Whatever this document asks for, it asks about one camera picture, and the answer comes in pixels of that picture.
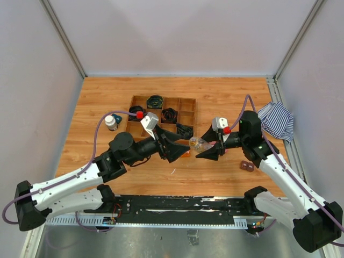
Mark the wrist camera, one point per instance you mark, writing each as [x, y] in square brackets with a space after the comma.
[149, 122]
[220, 123]

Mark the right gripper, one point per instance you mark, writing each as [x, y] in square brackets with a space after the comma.
[219, 148]

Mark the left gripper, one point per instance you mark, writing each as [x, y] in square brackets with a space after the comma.
[172, 151]

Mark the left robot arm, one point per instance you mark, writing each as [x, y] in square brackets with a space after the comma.
[86, 188]

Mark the pink pill organizer box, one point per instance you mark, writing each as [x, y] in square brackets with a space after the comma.
[213, 143]

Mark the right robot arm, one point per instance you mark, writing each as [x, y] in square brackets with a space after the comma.
[314, 222]

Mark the orange pill box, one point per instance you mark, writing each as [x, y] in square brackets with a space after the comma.
[186, 154]

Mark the striped cloth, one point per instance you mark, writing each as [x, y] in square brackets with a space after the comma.
[277, 121]

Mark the wooden compartment tray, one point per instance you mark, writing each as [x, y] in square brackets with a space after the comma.
[177, 115]

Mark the brown pill box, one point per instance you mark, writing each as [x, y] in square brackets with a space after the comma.
[247, 166]

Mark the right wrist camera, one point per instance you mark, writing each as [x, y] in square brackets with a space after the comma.
[220, 123]

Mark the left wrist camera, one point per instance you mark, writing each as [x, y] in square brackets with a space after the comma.
[149, 122]

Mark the white cap pill bottle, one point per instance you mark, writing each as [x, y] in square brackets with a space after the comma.
[111, 123]

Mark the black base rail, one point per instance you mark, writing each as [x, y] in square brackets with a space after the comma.
[175, 211]

